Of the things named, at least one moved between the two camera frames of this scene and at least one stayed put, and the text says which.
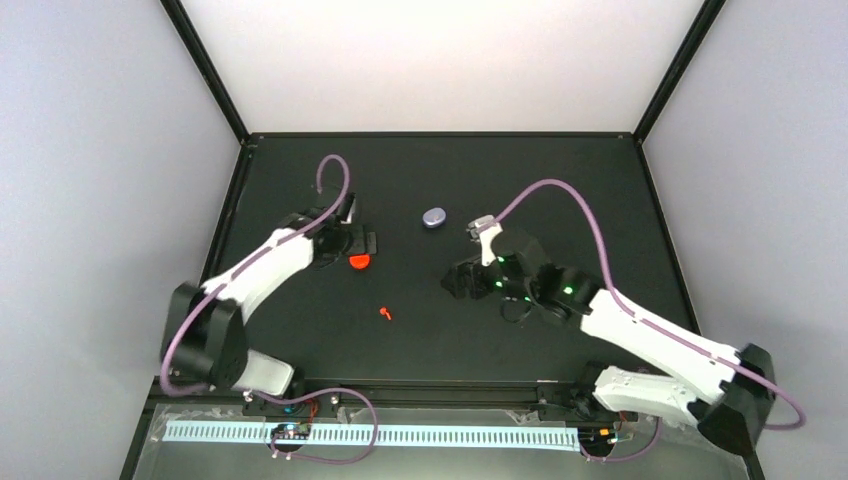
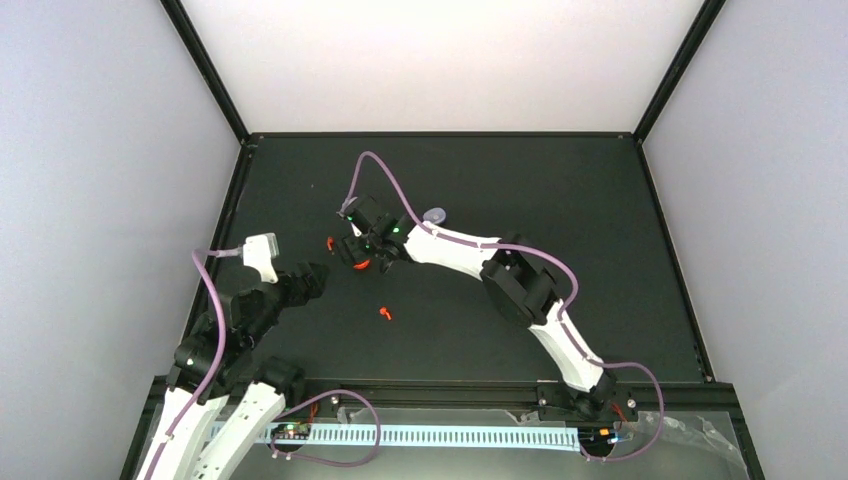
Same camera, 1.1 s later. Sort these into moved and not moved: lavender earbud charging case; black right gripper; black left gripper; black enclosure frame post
Moved: black right gripper; black left gripper
Not moved: lavender earbud charging case; black enclosure frame post
